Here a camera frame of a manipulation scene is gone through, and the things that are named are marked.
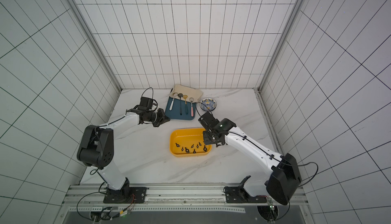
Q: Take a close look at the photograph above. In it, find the dark teal tray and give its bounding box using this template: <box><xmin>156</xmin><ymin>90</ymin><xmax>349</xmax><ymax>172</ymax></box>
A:
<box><xmin>165</xmin><ymin>97</ymin><xmax>196</xmax><ymax>121</ymax></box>

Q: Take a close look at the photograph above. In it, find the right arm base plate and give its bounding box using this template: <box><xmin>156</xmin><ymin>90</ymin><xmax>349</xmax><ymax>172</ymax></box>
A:
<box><xmin>223</xmin><ymin>176</ymin><xmax>267</xmax><ymax>204</ymax></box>

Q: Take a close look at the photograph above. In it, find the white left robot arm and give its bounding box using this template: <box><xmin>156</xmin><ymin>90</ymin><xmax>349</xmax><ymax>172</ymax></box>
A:
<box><xmin>76</xmin><ymin>108</ymin><xmax>170</xmax><ymax>191</ymax></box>

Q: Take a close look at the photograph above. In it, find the beige cloth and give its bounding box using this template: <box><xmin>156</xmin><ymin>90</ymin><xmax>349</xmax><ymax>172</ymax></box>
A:
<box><xmin>169</xmin><ymin>84</ymin><xmax>203</xmax><ymax>102</ymax></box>

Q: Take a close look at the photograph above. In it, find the white handled spoon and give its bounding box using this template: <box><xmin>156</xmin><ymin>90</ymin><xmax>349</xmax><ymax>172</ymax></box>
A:
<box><xmin>170</xmin><ymin>93</ymin><xmax>178</xmax><ymax>111</ymax></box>

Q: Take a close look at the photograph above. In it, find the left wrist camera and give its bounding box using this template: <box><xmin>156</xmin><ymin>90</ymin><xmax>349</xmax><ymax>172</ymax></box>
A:
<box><xmin>138</xmin><ymin>96</ymin><xmax>158</xmax><ymax>111</ymax></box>

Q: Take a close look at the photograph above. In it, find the aluminium rail frame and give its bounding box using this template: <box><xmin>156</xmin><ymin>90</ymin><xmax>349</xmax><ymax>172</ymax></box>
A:
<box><xmin>55</xmin><ymin>183</ymin><xmax>314</xmax><ymax>224</ymax></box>

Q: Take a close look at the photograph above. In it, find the yellow plastic storage box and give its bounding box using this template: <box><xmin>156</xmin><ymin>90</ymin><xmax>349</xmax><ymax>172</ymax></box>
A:
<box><xmin>170</xmin><ymin>128</ymin><xmax>212</xmax><ymax>157</ymax></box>

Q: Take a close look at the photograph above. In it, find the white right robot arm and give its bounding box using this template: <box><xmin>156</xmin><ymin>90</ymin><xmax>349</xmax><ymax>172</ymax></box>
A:
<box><xmin>203</xmin><ymin>126</ymin><xmax>302</xmax><ymax>205</ymax></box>

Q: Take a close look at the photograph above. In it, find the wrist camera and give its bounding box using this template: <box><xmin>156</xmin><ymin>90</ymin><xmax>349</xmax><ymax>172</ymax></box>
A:
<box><xmin>198</xmin><ymin>113</ymin><xmax>220</xmax><ymax>130</ymax></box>
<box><xmin>138</xmin><ymin>96</ymin><xmax>158</xmax><ymax>111</ymax></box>

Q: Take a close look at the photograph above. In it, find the black handled spoon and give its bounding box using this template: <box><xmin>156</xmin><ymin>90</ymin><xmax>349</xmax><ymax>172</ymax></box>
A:
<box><xmin>178</xmin><ymin>93</ymin><xmax>183</xmax><ymax>115</ymax></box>

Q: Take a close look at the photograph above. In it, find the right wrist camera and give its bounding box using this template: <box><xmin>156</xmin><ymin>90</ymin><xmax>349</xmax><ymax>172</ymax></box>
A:
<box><xmin>198</xmin><ymin>113</ymin><xmax>220</xmax><ymax>130</ymax></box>

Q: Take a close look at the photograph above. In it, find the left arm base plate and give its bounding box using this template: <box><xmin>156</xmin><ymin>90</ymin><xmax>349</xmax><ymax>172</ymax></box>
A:
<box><xmin>103</xmin><ymin>178</ymin><xmax>147</xmax><ymax>204</ymax></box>

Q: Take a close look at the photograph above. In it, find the pink handled spoon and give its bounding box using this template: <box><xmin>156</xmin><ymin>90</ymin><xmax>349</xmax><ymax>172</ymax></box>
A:
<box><xmin>189</xmin><ymin>97</ymin><xmax>194</xmax><ymax>117</ymax></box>

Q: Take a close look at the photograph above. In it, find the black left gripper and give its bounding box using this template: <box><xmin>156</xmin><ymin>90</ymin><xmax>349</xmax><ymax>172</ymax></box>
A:
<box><xmin>145</xmin><ymin>108</ymin><xmax>171</xmax><ymax>127</ymax></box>

